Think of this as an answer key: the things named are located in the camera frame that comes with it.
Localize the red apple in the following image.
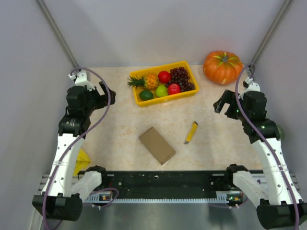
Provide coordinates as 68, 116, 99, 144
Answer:
158, 70, 171, 84
167, 83, 181, 95

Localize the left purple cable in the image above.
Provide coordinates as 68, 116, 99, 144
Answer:
42, 67, 111, 230

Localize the toy pineapple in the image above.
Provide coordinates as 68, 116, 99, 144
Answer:
127, 73, 160, 90

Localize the yellow mesh bag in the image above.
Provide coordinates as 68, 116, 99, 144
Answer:
73, 149, 91, 176

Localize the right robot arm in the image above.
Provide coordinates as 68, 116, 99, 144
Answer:
213, 90, 307, 230

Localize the brown cardboard express box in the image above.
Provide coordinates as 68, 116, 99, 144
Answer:
139, 127, 176, 165

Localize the green melon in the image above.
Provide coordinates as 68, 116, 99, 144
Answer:
277, 124, 285, 141

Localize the yellow plastic tray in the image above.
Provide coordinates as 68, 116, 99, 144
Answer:
128, 61, 199, 107

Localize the red apple back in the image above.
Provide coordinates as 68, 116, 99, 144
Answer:
158, 70, 171, 84

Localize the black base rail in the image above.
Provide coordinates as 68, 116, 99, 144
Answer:
94, 171, 239, 199

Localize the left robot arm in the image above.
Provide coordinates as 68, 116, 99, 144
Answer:
32, 82, 116, 221

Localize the green pear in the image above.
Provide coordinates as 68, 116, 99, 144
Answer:
155, 85, 168, 98

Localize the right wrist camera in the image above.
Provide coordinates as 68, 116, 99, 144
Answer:
241, 63, 260, 98

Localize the red apple front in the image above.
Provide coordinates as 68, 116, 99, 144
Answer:
167, 83, 181, 95

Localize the purple grape bunch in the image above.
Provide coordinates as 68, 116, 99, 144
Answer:
165, 67, 195, 92

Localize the dark green lime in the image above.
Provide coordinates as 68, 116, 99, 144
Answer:
139, 90, 154, 101

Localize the yellow utility knife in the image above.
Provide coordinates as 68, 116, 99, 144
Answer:
184, 121, 198, 144

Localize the orange pumpkin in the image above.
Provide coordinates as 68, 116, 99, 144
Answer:
203, 50, 243, 85

